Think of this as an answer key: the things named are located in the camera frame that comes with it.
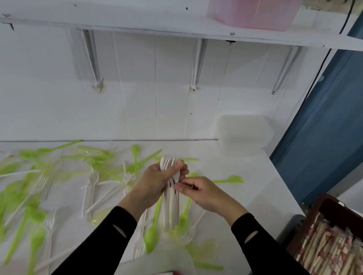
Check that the white wall shelf board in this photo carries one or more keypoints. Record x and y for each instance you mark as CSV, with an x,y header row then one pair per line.
x,y
149,21

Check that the person's left forearm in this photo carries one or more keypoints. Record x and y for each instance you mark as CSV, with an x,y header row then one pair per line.
x,y
100,250

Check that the blue curtain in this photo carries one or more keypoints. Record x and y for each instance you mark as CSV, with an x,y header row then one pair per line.
x,y
344,112

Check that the bundle of white forks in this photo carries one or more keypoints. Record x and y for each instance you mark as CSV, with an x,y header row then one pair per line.
x,y
168,206

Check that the person's left hand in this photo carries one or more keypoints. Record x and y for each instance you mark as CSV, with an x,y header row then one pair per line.
x,y
150,184

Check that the brown plastic crate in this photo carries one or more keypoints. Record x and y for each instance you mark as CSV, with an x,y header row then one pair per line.
x,y
339,212

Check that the scatter of white plastic forks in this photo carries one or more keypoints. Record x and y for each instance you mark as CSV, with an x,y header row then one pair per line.
x,y
128,177

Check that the person's right thumb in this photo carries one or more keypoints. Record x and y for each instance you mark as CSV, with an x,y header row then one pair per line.
x,y
189,188

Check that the pink container with red lid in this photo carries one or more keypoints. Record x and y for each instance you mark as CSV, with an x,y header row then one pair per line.
x,y
253,7

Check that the translucent white plastic container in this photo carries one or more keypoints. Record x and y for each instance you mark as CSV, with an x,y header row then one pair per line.
x,y
244,134

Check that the clear plastic container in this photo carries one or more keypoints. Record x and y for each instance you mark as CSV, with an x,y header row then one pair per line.
x,y
161,260

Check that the pile of paper-wrapped chopsticks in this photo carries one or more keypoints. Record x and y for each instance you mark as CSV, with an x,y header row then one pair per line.
x,y
337,261

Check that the person's right hand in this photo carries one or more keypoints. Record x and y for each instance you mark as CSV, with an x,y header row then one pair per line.
x,y
210,197

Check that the person's right forearm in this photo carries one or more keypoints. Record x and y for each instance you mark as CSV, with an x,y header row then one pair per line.
x,y
277,267

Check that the white metal shelf bracket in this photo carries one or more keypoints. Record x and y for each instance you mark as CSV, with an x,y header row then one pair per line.
x,y
92,57
285,69
198,62

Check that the scatter of green plastic spoons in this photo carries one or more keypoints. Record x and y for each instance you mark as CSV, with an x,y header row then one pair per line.
x,y
152,237

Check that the person's left fingers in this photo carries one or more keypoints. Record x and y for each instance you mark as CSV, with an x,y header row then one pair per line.
x,y
178,168

